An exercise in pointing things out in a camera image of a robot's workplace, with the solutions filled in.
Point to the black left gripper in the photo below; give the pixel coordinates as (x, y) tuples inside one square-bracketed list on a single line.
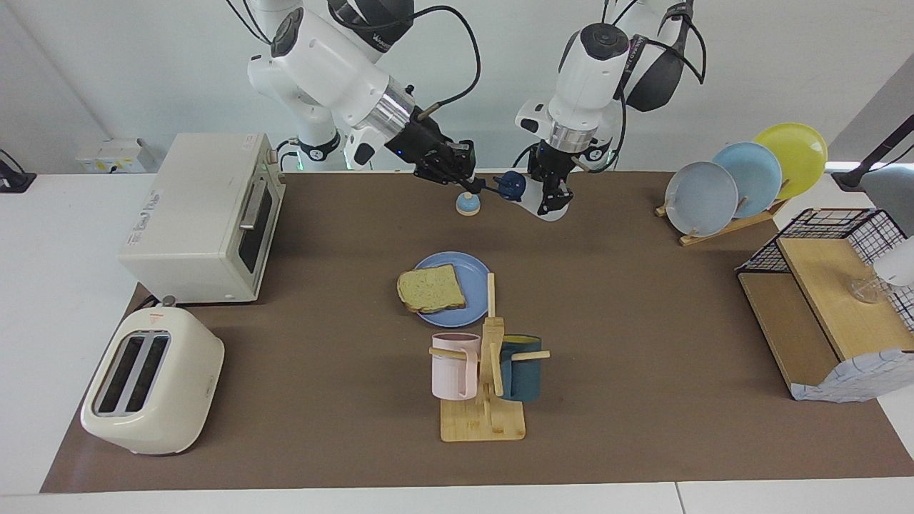
[(553, 160)]

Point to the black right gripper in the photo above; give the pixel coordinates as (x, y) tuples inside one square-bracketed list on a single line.
[(421, 146)]

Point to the white bottle with blue cap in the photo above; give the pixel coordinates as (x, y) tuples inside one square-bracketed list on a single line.
[(513, 185)]

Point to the bread slice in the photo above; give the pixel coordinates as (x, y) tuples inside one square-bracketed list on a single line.
[(430, 289)]

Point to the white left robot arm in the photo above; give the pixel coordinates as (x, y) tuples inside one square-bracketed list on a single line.
[(589, 78)]

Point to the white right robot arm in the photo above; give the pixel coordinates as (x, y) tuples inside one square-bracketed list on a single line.
[(328, 64)]

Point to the blue round plate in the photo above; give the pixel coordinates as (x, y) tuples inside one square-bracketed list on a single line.
[(475, 285)]

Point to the pale grey plate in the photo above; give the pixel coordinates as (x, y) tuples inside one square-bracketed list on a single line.
[(700, 200)]

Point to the wooden plate rack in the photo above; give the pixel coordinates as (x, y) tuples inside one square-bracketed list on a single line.
[(721, 230)]

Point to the light blue plate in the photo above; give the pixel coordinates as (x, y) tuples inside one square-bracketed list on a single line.
[(757, 175)]

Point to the yellow plate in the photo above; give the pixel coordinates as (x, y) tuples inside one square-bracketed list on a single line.
[(800, 153)]

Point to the small blue dome with knob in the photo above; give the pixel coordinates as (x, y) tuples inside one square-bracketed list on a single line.
[(468, 207)]

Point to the dark teal mug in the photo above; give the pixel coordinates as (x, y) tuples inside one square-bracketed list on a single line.
[(521, 375)]

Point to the pink mug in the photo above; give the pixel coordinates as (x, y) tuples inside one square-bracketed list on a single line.
[(450, 371)]

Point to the wooden mug tree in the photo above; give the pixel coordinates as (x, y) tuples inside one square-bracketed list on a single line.
[(482, 421)]

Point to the white toaster oven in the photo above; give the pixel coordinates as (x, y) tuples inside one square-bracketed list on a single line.
[(193, 214)]

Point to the brown table mat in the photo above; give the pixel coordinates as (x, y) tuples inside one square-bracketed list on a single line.
[(321, 428)]

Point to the wooden shelf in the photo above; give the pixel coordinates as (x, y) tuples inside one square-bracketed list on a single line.
[(835, 300)]

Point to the clear glass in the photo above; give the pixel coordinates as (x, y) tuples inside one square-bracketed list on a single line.
[(866, 290)]

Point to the white power socket box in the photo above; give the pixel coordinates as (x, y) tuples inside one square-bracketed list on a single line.
[(114, 155)]

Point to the white grid patterned cloth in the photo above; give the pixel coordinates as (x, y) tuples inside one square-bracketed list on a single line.
[(857, 378)]

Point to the cream toaster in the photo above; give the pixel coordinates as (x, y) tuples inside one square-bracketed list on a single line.
[(171, 400)]

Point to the black clamp base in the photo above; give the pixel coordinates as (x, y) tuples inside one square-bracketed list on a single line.
[(14, 178)]

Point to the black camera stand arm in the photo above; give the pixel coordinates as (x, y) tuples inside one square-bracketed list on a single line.
[(878, 153)]

